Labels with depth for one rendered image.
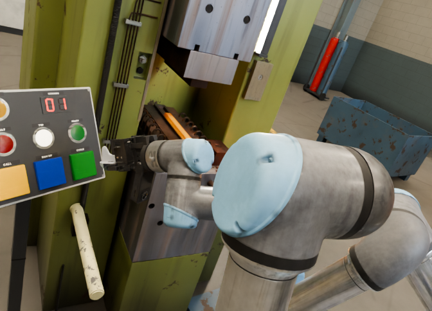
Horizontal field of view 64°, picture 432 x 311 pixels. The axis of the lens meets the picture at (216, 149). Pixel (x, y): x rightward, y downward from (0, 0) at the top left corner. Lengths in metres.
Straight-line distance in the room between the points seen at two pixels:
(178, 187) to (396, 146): 4.23
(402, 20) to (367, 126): 5.65
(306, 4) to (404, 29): 8.67
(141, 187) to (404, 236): 0.58
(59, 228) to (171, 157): 0.94
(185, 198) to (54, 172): 0.43
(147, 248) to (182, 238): 0.16
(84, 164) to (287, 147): 0.79
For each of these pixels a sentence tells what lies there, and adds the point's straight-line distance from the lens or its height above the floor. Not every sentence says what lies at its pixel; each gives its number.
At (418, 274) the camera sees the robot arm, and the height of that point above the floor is 1.16.
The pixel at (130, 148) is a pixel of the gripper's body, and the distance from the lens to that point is 0.87.
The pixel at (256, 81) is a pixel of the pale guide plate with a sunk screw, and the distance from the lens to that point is 1.53.
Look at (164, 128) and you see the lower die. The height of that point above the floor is 0.99.
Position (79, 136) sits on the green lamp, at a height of 1.08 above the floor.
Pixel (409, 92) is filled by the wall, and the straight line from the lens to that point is 9.70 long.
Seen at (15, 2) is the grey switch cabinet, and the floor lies 0.48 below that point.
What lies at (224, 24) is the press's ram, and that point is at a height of 1.47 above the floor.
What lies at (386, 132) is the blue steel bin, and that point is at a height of 0.62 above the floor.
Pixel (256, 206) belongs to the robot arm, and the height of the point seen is 1.40.
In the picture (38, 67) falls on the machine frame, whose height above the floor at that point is 1.04.
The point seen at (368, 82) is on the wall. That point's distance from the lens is 10.40.
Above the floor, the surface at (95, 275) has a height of 0.64.
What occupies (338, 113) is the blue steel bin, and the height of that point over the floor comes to 0.53.
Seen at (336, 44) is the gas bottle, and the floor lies 1.25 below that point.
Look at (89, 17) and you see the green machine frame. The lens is 1.24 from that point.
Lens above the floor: 1.57
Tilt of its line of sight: 24 degrees down
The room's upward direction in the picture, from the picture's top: 19 degrees clockwise
